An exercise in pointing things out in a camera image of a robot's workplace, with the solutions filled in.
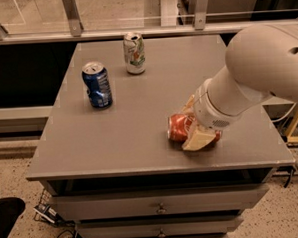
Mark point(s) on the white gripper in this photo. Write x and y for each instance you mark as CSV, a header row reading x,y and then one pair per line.
x,y
208,110

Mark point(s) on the yellow metal frame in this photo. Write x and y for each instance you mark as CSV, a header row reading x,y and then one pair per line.
x,y
290,138

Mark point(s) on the metal glass railing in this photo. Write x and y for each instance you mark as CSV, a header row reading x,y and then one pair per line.
x,y
28,21

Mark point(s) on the white green soda can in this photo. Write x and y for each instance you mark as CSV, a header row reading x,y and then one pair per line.
x,y
133,47

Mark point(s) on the red Coca-Cola can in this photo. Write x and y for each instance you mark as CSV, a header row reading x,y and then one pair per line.
x,y
179,126

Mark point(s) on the wire basket with items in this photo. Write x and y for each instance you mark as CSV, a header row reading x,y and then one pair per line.
x,y
44,212

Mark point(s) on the middle grey drawer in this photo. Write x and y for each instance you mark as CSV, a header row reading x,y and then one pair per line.
x,y
161,227

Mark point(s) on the blue Pepsi can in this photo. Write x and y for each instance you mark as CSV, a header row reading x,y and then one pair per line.
x,y
95,77

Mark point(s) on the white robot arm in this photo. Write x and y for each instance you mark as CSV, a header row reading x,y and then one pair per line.
x,y
261,61

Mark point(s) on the grey drawer cabinet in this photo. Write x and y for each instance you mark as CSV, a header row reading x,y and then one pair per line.
x,y
124,148

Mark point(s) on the top grey drawer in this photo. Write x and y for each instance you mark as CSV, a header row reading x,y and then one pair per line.
x,y
157,203

